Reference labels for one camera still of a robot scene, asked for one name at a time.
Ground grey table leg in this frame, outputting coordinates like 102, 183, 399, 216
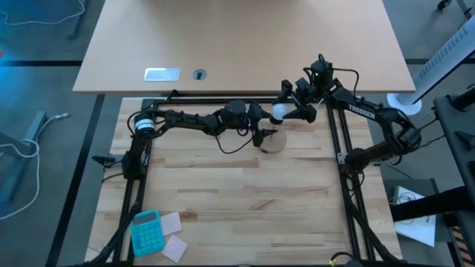
0, 110, 48, 204

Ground black equipment cart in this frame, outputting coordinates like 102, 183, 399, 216
433, 84, 475, 267

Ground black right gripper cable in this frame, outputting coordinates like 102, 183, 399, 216
332, 67, 361, 98

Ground large beige desk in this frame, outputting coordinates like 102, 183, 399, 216
73, 0, 416, 93

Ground silver desk cable hatch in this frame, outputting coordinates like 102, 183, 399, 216
144, 67, 181, 82

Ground grey desk leg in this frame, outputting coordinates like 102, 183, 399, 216
68, 0, 91, 39

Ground thin white floor cable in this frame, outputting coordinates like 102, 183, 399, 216
0, 0, 87, 27

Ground white cable with plug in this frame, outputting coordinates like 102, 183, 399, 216
0, 112, 71, 220

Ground wooden base table lamp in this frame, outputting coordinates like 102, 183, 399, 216
258, 118, 288, 155

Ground black beam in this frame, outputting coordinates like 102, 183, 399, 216
389, 185, 475, 223

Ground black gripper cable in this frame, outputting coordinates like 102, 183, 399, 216
214, 125, 258, 155
332, 67, 361, 98

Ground black chair caster base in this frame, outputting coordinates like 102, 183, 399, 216
436, 0, 475, 22

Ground white paper sheet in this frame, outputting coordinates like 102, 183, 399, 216
392, 185, 438, 248

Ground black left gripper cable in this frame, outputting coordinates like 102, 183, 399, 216
214, 125, 258, 155

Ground black cable with yellow tag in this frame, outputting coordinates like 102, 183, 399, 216
329, 251, 367, 267

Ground white lightbulb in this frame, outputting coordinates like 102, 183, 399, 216
269, 103, 289, 125

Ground teal calculator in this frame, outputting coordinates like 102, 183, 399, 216
129, 209, 166, 258

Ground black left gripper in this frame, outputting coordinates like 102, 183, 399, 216
217, 99, 279, 148

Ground orange black striped tape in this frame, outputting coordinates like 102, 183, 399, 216
449, 225, 469, 257

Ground black aluminium table frame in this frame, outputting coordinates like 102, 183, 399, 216
79, 88, 405, 267

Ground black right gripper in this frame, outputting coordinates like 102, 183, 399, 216
273, 59, 341, 124

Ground black cable connector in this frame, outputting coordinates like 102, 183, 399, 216
91, 154, 125, 168

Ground white tower fan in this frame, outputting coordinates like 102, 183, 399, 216
386, 22, 475, 116

